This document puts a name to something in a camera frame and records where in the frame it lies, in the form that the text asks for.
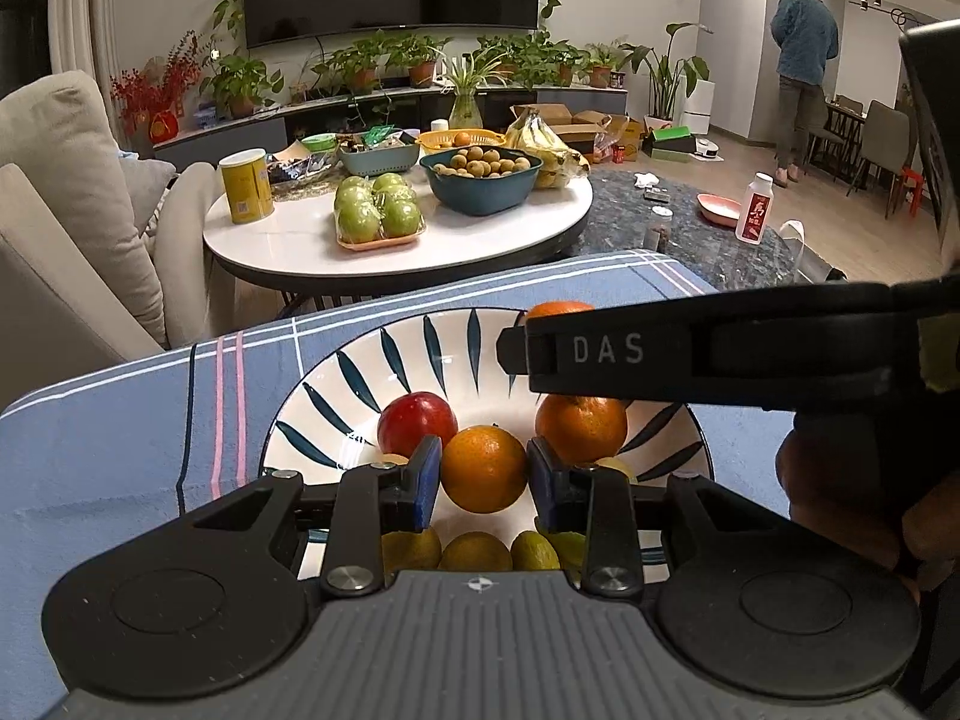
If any small green fruit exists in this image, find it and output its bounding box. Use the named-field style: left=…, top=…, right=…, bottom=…
left=511, top=530, right=562, bottom=572
left=551, top=532, right=586, bottom=575

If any red apple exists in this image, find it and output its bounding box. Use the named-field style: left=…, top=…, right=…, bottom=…
left=377, top=392, right=459, bottom=457

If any small back orange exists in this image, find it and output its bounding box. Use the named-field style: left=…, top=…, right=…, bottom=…
left=441, top=426, right=527, bottom=514

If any large orange tangerine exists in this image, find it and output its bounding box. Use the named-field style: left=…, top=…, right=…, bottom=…
left=535, top=395, right=628, bottom=466

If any person right hand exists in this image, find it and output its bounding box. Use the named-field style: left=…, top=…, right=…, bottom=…
left=776, top=413, right=958, bottom=593

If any white blue striped bowl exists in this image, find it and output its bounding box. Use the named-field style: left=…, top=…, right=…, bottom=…
left=257, top=305, right=715, bottom=587

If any white red label bottle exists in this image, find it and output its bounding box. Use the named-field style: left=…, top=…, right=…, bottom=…
left=736, top=172, right=773, bottom=245

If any grey dining chair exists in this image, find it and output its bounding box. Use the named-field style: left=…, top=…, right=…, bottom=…
left=846, top=101, right=911, bottom=215

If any pink dish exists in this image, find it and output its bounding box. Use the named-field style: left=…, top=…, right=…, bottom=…
left=697, top=193, right=740, bottom=229

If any small spice jar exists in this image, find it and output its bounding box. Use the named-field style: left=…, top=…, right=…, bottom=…
left=643, top=205, right=674, bottom=254

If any white round coffee table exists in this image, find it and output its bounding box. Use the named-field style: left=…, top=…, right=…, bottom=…
left=203, top=166, right=594, bottom=298

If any tray of green apples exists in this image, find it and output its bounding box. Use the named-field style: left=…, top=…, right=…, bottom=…
left=334, top=172, right=427, bottom=252

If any dark marble round table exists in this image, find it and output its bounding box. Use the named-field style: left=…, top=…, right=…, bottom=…
left=572, top=169, right=850, bottom=295

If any blue striped tablecloth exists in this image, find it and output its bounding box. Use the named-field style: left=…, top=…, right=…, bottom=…
left=0, top=248, right=797, bottom=720

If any teal bowl of longans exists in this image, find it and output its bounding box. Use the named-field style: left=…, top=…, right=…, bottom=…
left=418, top=146, right=544, bottom=216

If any teal basket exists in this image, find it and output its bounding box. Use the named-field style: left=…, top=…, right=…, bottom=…
left=340, top=143, right=420, bottom=177

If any person in blue jacket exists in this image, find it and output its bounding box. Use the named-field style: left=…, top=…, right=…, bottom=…
left=770, top=0, right=839, bottom=188

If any banana bunch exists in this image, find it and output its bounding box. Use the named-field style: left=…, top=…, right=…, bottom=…
left=505, top=109, right=590, bottom=190

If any yellow canister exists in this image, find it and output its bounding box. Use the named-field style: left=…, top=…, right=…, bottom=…
left=218, top=148, right=275, bottom=224

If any tall potted floor plant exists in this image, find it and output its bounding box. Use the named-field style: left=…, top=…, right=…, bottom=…
left=622, top=21, right=711, bottom=121

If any orange fruit basket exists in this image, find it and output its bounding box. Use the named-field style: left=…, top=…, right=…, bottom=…
left=416, top=128, right=506, bottom=154

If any cardboard box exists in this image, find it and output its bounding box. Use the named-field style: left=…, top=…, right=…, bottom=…
left=511, top=103, right=647, bottom=164

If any beige recliner sofa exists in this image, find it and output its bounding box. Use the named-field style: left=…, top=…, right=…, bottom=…
left=2, top=70, right=235, bottom=403

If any dark tv console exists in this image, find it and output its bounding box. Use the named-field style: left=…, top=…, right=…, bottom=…
left=155, top=86, right=628, bottom=171

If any glass vase with plant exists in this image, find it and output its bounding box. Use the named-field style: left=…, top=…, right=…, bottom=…
left=434, top=50, right=503, bottom=128

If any red flower arrangement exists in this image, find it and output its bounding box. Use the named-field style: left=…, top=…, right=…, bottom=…
left=109, top=31, right=202, bottom=143

